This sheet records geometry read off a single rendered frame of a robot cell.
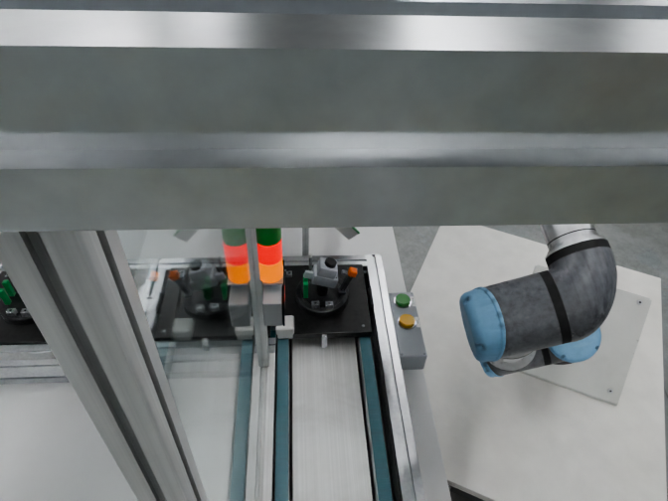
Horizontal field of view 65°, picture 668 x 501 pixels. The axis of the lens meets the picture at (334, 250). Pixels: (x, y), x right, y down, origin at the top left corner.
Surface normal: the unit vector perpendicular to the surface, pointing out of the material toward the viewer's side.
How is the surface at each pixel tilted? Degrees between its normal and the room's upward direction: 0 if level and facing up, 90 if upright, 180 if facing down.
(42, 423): 0
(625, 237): 0
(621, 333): 45
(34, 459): 0
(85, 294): 90
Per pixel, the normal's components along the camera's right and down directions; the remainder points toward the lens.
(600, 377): -0.25, -0.06
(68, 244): 0.06, 0.69
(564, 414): 0.04, -0.72
